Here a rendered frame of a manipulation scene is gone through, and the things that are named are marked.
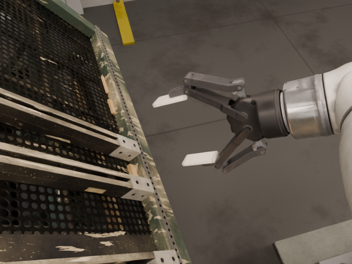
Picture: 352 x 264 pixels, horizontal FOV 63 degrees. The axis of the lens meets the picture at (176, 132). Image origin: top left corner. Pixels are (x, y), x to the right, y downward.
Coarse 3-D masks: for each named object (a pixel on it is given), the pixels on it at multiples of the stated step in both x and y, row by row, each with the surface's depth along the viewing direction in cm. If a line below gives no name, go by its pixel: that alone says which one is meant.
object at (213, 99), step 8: (200, 88) 49; (192, 96) 48; (200, 96) 47; (208, 96) 47; (216, 96) 48; (224, 96) 48; (208, 104) 48; (216, 104) 47; (224, 104) 47; (232, 104) 49; (224, 112) 47; (232, 112) 46; (240, 112) 46; (240, 120) 46
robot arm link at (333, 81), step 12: (336, 72) 39; (348, 72) 37; (324, 84) 39; (336, 84) 38; (348, 84) 36; (336, 96) 37; (348, 96) 35; (336, 108) 37; (348, 108) 34; (336, 120) 37; (336, 132) 40
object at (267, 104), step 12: (252, 96) 45; (264, 96) 44; (276, 96) 43; (240, 108) 46; (252, 108) 45; (264, 108) 43; (276, 108) 42; (228, 120) 48; (252, 120) 46; (264, 120) 43; (276, 120) 42; (252, 132) 48; (264, 132) 44; (276, 132) 43; (288, 132) 45
